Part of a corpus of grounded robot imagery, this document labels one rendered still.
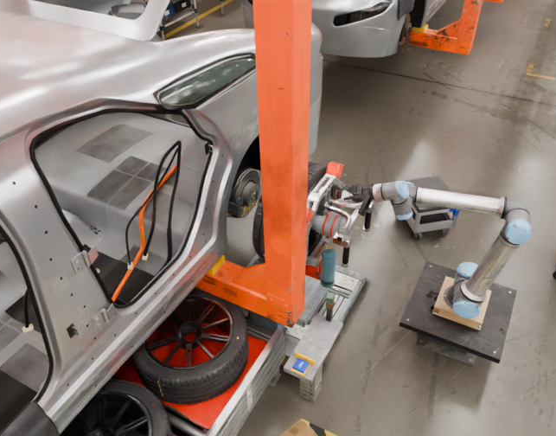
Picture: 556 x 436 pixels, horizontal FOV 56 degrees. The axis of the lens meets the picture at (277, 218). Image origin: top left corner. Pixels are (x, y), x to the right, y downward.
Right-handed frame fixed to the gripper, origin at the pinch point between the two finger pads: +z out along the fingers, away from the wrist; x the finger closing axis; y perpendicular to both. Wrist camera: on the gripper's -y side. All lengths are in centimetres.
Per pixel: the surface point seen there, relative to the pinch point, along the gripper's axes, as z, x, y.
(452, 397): -34, -86, -106
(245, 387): 52, 11, -99
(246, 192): 66, -5, 15
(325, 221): 15.8, -14.5, -6.3
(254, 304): 52, 2, -55
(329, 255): 16.9, -21.2, -25.6
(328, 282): 24, -35, -40
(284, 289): 26, 15, -48
